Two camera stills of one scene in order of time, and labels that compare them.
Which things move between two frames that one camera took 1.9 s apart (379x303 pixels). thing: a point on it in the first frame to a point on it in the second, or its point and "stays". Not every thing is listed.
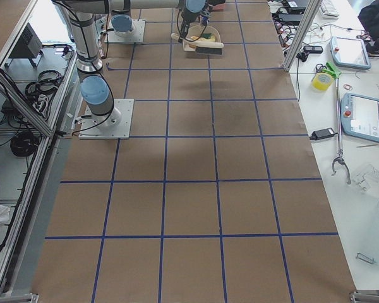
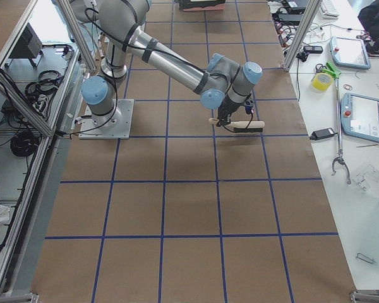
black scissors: x=318 y=67 stays
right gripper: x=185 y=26 to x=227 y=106
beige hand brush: x=202 y=47 to x=247 y=126
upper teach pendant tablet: x=349 y=53 stays
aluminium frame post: x=311 y=9 stays
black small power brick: x=328 y=132 stays
